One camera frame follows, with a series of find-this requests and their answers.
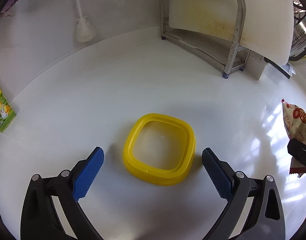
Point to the red white snack wrapper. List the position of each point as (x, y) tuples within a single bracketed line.
[(295, 124)]

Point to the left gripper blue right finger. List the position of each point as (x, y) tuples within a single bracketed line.
[(220, 173)]

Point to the pot lid with handle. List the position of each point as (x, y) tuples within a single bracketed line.
[(299, 38)]

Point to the yellow seasoning pouch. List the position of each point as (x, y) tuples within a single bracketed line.
[(7, 114)]

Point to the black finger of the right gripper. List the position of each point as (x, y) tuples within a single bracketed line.
[(297, 150)]

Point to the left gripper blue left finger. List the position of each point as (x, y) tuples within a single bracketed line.
[(85, 173)]

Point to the grey purple hanging cloth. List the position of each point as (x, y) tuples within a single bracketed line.
[(7, 10)]

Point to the blue white bottle brush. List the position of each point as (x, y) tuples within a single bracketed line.
[(85, 31)]

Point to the white cutting board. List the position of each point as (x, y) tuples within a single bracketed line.
[(267, 30)]

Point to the metal cutting board rack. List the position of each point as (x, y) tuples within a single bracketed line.
[(226, 56)]

